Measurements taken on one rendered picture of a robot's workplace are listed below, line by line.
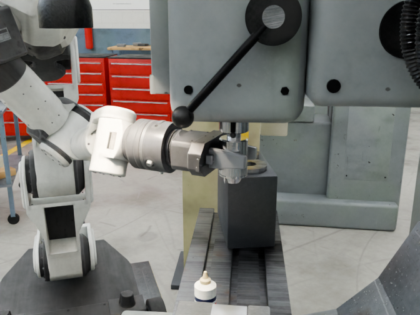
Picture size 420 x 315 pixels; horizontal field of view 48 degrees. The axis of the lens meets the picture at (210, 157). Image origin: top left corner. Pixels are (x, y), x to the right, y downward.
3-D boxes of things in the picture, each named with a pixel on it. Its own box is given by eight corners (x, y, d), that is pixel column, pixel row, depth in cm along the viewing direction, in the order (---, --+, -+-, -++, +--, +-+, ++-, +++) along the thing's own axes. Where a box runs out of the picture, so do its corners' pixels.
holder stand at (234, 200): (226, 249, 117) (227, 172, 112) (217, 214, 138) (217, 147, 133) (275, 247, 118) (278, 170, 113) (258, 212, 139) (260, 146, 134)
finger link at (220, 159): (245, 171, 75) (209, 166, 77) (246, 151, 74) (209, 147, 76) (242, 174, 73) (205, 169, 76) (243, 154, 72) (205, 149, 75)
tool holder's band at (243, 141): (241, 139, 80) (242, 133, 79) (252, 145, 75) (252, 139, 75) (215, 140, 78) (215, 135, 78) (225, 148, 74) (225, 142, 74)
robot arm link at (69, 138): (97, 172, 95) (77, 170, 112) (129, 133, 98) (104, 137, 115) (55, 137, 91) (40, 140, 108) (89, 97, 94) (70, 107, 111)
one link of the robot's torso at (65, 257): (36, 260, 167) (18, 145, 140) (95, 253, 172) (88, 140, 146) (35, 295, 154) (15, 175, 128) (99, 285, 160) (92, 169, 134)
